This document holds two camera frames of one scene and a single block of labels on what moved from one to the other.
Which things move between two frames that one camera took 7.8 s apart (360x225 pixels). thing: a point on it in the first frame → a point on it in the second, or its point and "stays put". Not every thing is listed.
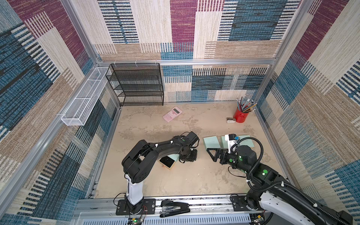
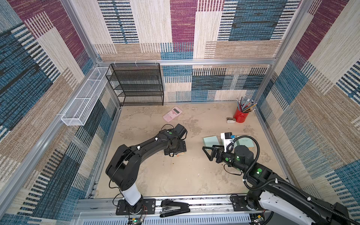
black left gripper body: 191,157 → 181,147
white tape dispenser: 230,120 stays put
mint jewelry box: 211,142 stays put
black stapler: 170,207 stays put
